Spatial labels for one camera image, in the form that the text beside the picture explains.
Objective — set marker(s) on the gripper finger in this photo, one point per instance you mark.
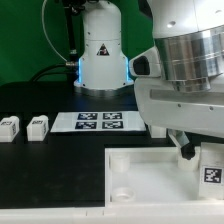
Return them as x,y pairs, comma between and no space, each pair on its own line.
182,142

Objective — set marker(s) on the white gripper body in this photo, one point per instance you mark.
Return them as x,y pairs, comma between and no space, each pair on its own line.
160,105

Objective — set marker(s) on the white square tabletop tray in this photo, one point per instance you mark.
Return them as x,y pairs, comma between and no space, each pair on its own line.
151,175

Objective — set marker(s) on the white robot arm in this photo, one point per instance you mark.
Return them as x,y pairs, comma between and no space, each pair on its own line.
179,82

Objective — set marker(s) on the white marker sheet with tags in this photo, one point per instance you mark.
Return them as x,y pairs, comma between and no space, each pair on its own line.
98,121

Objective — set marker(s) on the wrist camera housing white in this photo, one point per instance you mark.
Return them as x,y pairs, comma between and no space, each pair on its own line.
146,64

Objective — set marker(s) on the white front rail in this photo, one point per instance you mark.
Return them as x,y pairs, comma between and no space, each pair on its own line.
202,212

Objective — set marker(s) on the black pole with cables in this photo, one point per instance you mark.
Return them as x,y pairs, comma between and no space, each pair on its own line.
71,65

